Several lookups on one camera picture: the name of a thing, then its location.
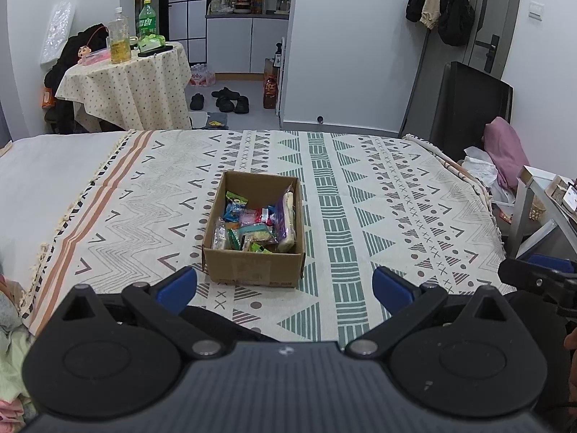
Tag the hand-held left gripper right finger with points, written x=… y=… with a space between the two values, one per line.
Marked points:
x=390 y=291

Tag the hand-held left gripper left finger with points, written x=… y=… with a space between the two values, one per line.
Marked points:
x=178 y=286

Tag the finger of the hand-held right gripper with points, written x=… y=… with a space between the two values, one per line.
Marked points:
x=520 y=270
x=554 y=264

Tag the brown cardboard box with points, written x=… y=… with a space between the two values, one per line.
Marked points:
x=252 y=268

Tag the pile of snack packets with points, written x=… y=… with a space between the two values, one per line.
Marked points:
x=252 y=228

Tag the person's right hand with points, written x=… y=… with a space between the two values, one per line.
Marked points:
x=571 y=361

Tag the white side table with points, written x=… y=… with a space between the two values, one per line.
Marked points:
x=523 y=212

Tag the woven basket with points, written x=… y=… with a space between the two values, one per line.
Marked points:
x=537 y=207

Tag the patterned blanket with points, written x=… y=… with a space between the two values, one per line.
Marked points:
x=135 y=216

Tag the white plastic bag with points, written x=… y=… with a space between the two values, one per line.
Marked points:
x=480 y=167

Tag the pink cloth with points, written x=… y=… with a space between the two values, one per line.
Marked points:
x=507 y=149

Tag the white bed sheet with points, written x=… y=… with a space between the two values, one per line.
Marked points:
x=45 y=176

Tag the black slipper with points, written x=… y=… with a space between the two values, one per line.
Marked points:
x=197 y=101
x=241 y=104
x=224 y=104
x=225 y=92

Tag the pale clothes heap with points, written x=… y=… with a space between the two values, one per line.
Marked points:
x=11 y=370

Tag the round table dotted tablecloth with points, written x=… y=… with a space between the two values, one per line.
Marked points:
x=126 y=90

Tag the grey pole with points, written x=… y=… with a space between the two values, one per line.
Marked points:
x=412 y=81

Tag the pink water bottle pack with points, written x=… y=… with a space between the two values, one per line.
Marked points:
x=203 y=75

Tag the brown bottle red label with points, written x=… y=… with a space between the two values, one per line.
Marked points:
x=269 y=92

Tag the orange packet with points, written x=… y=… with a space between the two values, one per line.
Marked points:
x=47 y=98

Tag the black tray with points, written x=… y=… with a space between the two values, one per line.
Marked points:
x=157 y=52

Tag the brown cardboard carton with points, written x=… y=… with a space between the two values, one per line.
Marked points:
x=268 y=66

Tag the pink case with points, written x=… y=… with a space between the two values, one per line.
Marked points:
x=99 y=57

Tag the green tissue pack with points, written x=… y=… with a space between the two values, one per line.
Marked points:
x=150 y=43

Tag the cartoon doll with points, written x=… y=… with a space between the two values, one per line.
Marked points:
x=84 y=54

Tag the clear bottle yellow liquid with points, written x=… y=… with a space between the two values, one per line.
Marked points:
x=120 y=43

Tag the black spray bottle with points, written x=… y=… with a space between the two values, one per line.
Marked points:
x=278 y=54

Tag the black clothes pile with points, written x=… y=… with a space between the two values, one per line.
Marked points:
x=67 y=58

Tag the grey kitchen cabinet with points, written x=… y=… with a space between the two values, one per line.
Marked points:
x=248 y=43

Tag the black bag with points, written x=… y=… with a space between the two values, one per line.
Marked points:
x=456 y=18

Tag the grey door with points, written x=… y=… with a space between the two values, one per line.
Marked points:
x=507 y=4

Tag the green soda bottle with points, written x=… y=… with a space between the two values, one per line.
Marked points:
x=147 y=20

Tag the black grid glass door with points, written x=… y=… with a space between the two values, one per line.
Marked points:
x=182 y=9

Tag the bubble wrap sheet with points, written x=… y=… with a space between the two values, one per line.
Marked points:
x=56 y=34

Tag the white light switch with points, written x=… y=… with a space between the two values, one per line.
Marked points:
x=535 y=10

